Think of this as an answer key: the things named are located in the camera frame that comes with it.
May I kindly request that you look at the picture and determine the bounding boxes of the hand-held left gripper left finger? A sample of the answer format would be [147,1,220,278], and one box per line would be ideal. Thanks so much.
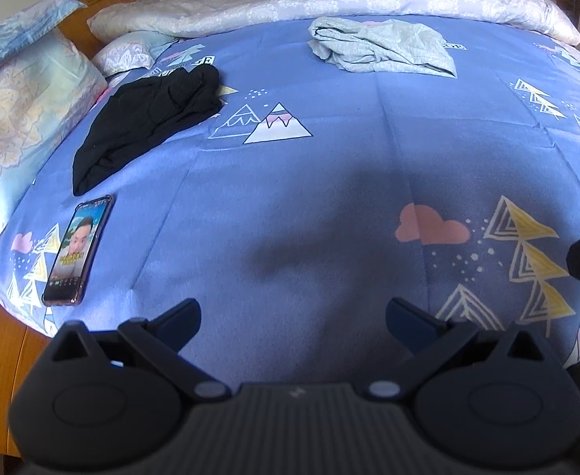
[49,298,231,401]

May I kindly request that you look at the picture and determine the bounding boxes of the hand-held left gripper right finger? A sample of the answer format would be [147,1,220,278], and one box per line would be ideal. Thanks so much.
[367,298,543,399]

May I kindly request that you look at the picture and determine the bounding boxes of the grey pants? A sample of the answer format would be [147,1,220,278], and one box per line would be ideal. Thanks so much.
[307,16,458,79]

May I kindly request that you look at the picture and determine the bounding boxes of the black pants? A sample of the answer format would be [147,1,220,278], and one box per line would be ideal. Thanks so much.
[72,64,224,197]

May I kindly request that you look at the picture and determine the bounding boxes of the smartphone in clear case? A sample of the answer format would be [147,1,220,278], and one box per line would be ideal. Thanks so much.
[41,194,115,308]

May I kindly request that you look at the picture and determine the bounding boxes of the blue printed blanket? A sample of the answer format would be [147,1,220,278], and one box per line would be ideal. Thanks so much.
[0,15,580,397]

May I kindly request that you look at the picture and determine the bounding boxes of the large floral patterned pillow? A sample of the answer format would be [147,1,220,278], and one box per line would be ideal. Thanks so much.
[0,27,108,199]

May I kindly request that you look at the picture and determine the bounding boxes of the small lilac patterned pillow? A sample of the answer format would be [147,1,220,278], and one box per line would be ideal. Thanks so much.
[92,30,179,78]

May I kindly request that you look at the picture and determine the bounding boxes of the blue patterned pillow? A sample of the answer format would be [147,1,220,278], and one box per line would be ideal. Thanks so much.
[0,0,87,82]

